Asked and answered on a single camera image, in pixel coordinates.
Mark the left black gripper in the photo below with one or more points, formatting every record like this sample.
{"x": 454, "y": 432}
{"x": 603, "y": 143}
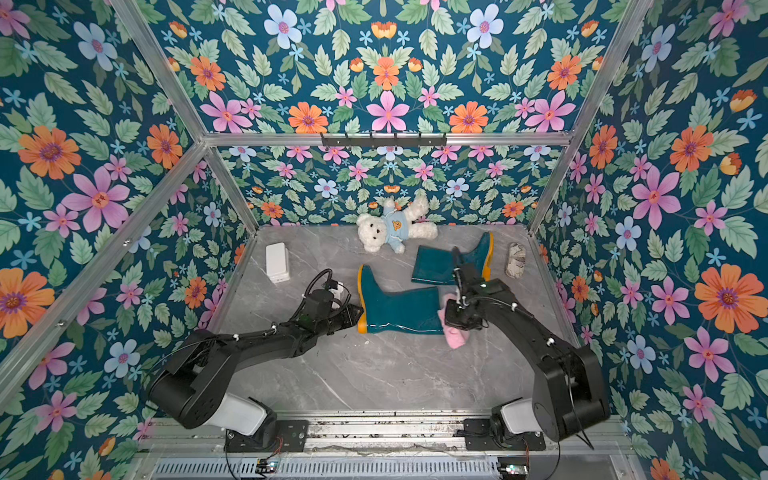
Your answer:
{"x": 347, "y": 314}

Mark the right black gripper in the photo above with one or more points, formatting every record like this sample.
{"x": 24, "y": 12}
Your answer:
{"x": 458, "y": 279}

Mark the pink cloth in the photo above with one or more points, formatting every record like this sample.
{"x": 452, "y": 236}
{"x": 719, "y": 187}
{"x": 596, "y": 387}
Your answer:
{"x": 455, "y": 337}

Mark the green rubber boot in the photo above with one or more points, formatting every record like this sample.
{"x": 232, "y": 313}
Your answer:
{"x": 412, "y": 312}
{"x": 435, "y": 266}

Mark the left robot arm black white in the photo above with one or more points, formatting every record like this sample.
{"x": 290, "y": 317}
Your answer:
{"x": 193, "y": 386}

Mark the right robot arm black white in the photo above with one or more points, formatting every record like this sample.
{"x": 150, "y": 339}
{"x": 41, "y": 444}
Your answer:
{"x": 569, "y": 394}

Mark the grey white crumpled rag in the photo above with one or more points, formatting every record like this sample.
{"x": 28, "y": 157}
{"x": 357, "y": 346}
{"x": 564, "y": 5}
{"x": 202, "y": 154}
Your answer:
{"x": 516, "y": 260}

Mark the white rectangular box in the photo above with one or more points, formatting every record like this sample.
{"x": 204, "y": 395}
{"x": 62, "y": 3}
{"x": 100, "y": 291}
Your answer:
{"x": 277, "y": 262}

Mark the white teddy bear blue shirt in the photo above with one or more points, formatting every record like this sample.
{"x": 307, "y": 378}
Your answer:
{"x": 394, "y": 227}

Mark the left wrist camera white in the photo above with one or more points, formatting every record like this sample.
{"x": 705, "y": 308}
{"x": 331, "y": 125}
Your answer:
{"x": 339, "y": 291}

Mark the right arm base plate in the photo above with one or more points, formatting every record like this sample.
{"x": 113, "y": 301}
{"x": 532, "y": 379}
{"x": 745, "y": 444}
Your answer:
{"x": 485, "y": 434}

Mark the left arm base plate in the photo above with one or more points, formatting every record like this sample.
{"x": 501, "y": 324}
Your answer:
{"x": 273, "y": 436}

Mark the white ventilated cable duct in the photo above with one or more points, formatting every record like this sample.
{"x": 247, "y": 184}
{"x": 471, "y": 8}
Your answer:
{"x": 329, "y": 468}

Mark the black hook rail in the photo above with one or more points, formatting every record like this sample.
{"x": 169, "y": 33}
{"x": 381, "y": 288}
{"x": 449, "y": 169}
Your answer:
{"x": 371, "y": 140}

